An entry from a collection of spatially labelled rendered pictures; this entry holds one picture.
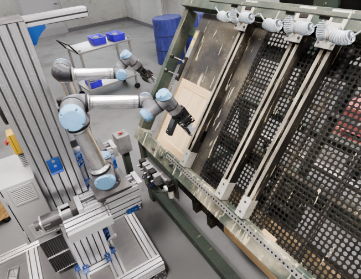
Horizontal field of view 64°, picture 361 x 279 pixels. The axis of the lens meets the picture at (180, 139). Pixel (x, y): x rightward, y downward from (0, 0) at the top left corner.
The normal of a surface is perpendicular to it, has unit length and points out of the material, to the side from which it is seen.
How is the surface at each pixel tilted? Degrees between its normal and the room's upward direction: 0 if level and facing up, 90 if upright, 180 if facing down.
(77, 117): 83
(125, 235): 0
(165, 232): 0
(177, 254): 0
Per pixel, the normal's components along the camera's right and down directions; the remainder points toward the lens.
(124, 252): -0.09, -0.83
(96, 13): 0.51, 0.44
